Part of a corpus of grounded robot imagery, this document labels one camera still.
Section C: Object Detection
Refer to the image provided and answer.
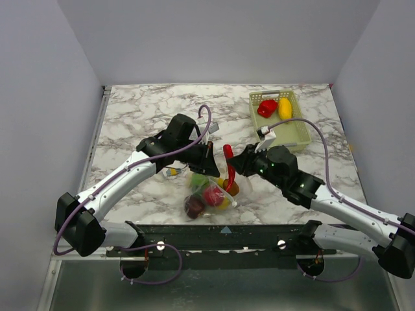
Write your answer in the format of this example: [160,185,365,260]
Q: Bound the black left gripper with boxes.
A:
[176,140,221,178]

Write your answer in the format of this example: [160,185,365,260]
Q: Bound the red chili pepper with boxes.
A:
[223,144,236,192]

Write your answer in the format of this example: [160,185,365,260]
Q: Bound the small green watermelon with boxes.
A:
[189,173,209,192]

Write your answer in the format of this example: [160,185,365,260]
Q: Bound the small orange fruit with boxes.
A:
[227,182,240,196]

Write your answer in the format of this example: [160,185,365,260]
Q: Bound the clear zip top bag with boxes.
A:
[184,172,253,220]

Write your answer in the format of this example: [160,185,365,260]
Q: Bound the yellow green lemon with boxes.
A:
[217,198,231,210]

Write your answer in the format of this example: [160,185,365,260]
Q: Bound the dark maroon fruit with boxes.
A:
[184,195,206,219]

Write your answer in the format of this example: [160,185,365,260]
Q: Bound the yellow banana bunch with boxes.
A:
[216,178,224,188]

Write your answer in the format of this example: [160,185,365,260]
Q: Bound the red round fruit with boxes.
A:
[202,186,225,207]

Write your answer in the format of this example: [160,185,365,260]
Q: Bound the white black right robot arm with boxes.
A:
[227,144,414,279]

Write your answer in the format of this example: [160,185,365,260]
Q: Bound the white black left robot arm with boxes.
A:
[53,113,219,257]

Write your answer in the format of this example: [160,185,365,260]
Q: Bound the yellow hex key set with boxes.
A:
[165,168,182,177]

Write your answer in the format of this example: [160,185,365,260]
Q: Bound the pale green perforated basket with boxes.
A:
[248,89,312,153]

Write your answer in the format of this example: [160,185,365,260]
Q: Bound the red bell pepper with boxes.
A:
[257,99,278,118]

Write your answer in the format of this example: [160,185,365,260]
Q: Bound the yellow mango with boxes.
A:
[278,98,292,120]

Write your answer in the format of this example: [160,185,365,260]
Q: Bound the black mounting rail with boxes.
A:
[106,220,321,271]

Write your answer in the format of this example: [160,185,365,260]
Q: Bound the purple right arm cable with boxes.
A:
[262,118,415,234]

